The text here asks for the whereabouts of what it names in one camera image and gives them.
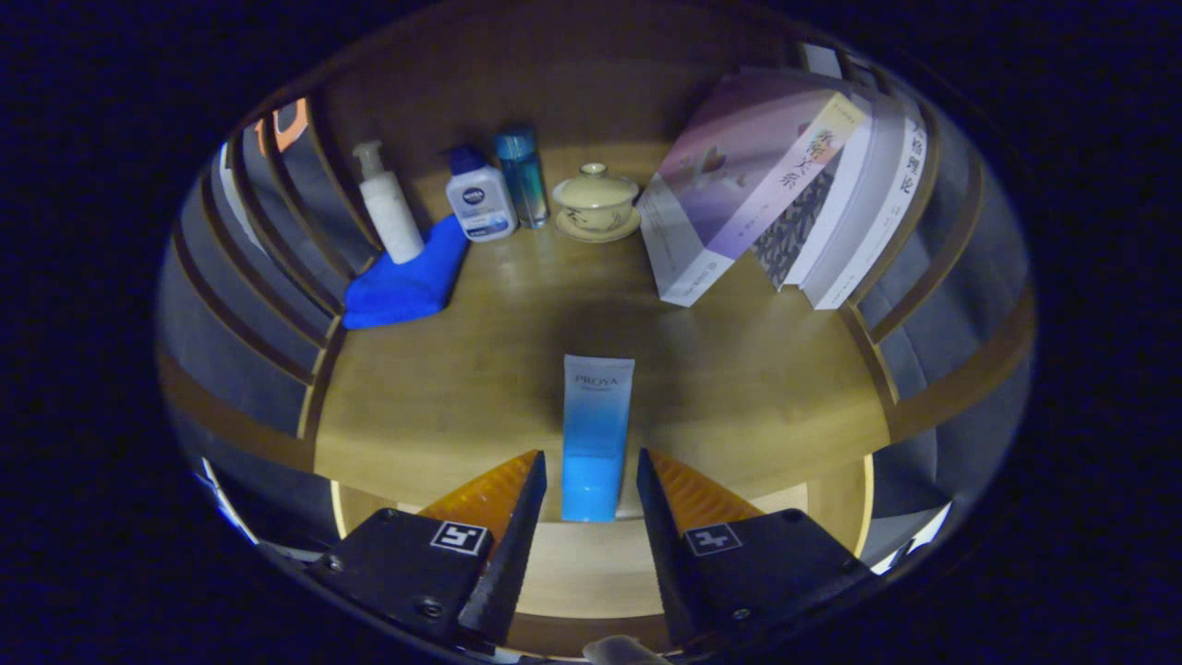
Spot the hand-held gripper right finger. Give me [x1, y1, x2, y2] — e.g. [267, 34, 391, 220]
[635, 448, 876, 647]

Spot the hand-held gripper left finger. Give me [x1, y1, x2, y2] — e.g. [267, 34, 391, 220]
[309, 450, 548, 652]

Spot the blue cosmetic tube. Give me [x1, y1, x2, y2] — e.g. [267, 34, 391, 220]
[561, 355, 636, 524]

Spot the wooden countertop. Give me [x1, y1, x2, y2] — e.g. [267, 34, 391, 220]
[314, 139, 892, 518]

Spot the wooden cabinet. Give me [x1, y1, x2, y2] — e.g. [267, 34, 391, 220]
[157, 9, 1037, 574]

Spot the blue folded cloth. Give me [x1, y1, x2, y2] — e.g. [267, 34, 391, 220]
[342, 214, 470, 331]

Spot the patterned cover book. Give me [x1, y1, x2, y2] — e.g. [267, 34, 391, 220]
[750, 111, 906, 292]

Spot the white bottle blue cap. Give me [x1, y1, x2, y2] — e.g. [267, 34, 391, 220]
[443, 145, 519, 243]

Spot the beige lidded teacup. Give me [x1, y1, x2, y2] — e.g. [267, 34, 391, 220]
[551, 163, 642, 244]

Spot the white spray bottle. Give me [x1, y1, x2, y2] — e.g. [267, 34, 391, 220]
[352, 139, 427, 265]

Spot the teal slim bottle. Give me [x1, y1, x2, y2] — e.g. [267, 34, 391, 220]
[493, 127, 551, 229]

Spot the purple cover book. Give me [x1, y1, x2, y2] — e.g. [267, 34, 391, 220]
[637, 74, 871, 308]

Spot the white spine book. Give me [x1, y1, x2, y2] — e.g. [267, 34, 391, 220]
[803, 92, 929, 311]

